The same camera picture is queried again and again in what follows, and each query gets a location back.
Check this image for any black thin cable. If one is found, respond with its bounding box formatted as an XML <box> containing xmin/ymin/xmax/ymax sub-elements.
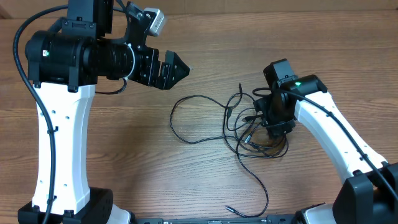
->
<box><xmin>169</xmin><ymin>95</ymin><xmax>270</xmax><ymax>218</ymax></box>

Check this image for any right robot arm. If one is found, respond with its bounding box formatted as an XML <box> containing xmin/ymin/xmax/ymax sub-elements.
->
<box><xmin>253</xmin><ymin>58</ymin><xmax>397</xmax><ymax>224</ymax></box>

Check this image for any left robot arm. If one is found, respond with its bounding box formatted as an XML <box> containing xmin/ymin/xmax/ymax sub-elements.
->
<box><xmin>12</xmin><ymin>1</ymin><xmax>190</xmax><ymax>223</ymax></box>

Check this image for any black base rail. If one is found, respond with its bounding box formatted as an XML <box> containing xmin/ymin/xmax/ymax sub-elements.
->
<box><xmin>133</xmin><ymin>203</ymin><xmax>327</xmax><ymax>224</ymax></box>

